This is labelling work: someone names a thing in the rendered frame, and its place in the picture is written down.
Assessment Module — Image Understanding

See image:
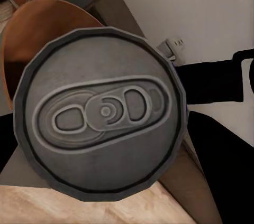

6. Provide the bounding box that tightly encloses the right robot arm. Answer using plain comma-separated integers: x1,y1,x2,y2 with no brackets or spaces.
157,36,254,105

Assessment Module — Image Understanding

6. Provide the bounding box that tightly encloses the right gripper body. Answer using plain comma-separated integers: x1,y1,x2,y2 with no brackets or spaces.
176,62,213,105

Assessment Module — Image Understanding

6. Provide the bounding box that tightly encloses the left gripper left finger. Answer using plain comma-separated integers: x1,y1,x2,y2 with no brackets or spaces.
0,113,19,173

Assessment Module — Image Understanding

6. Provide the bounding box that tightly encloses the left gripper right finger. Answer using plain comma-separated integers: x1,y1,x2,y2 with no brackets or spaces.
187,111,254,224

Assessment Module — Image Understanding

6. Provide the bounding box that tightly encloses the trash can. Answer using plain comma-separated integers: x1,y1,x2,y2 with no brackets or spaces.
0,0,103,189

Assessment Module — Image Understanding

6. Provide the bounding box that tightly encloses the can of soda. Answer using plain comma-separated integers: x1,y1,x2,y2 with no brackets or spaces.
12,26,188,202

